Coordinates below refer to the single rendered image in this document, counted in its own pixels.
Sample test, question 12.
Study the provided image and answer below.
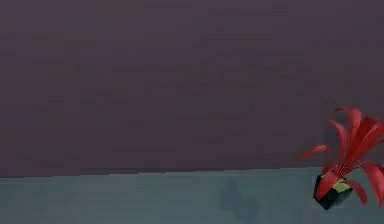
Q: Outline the red plant in black pot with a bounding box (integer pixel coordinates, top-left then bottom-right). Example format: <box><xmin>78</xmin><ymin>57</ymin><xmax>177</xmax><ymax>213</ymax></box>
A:
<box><xmin>298</xmin><ymin>106</ymin><xmax>384</xmax><ymax>211</ymax></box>

